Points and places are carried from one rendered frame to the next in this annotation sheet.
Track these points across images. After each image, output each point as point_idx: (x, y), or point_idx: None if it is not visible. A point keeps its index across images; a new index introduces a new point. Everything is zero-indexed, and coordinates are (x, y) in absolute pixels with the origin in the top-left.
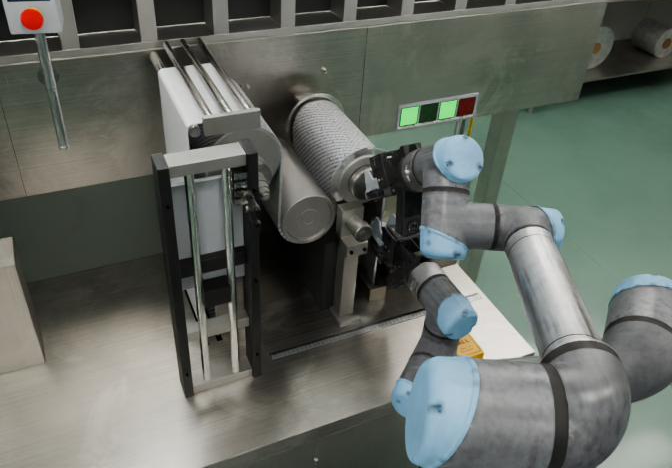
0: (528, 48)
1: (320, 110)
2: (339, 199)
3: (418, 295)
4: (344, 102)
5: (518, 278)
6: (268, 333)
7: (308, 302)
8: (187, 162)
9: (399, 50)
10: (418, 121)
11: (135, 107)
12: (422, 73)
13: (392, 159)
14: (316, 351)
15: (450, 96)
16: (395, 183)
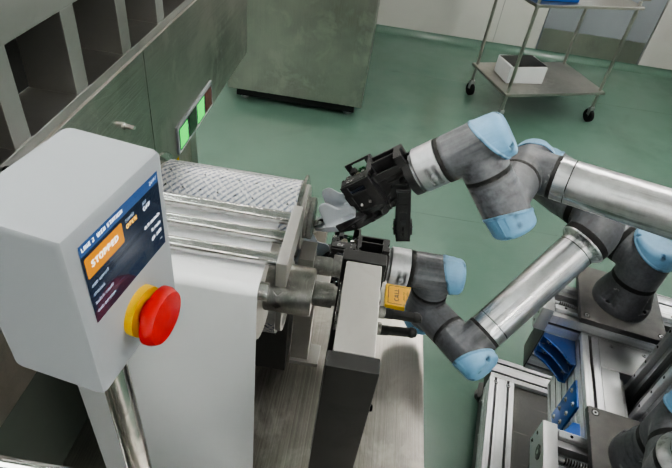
0: (224, 18)
1: (186, 174)
2: (296, 252)
3: (411, 282)
4: None
5: (608, 203)
6: (282, 435)
7: (265, 374)
8: (373, 331)
9: (165, 66)
10: (189, 135)
11: None
12: (181, 82)
13: (377, 176)
14: None
15: (198, 95)
16: (387, 197)
